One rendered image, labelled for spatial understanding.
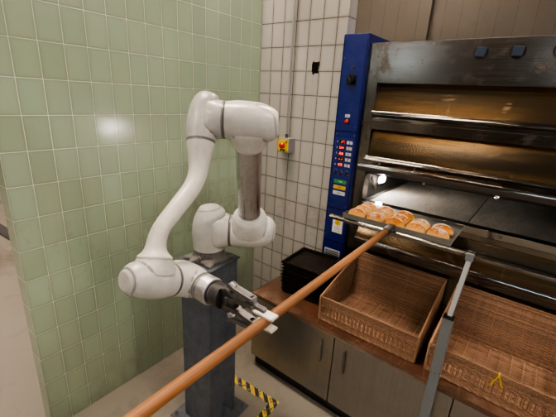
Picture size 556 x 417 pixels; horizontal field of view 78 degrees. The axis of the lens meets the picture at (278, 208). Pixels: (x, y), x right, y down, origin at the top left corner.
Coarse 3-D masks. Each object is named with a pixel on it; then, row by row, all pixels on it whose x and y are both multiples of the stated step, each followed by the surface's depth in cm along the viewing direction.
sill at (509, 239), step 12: (384, 204) 214; (432, 216) 197; (468, 228) 185; (480, 228) 182; (492, 228) 183; (504, 240) 176; (516, 240) 172; (528, 240) 169; (540, 240) 170; (552, 252) 164
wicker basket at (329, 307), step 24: (360, 264) 224; (336, 288) 209; (384, 288) 215; (432, 288) 199; (336, 312) 189; (360, 312) 180; (384, 312) 206; (408, 312) 206; (432, 312) 176; (360, 336) 183; (384, 336) 175; (408, 336) 166; (408, 360) 169
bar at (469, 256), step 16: (352, 224) 186; (368, 224) 180; (416, 240) 166; (464, 256) 154; (480, 256) 150; (464, 272) 151; (528, 272) 140; (544, 272) 138; (448, 320) 142; (448, 336) 143; (432, 368) 151; (432, 384) 152; (432, 400) 154
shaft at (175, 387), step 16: (368, 240) 151; (352, 256) 135; (336, 272) 124; (304, 288) 110; (288, 304) 101; (256, 320) 93; (240, 336) 86; (224, 352) 81; (192, 368) 76; (208, 368) 77; (176, 384) 71; (160, 400) 68; (128, 416) 64; (144, 416) 65
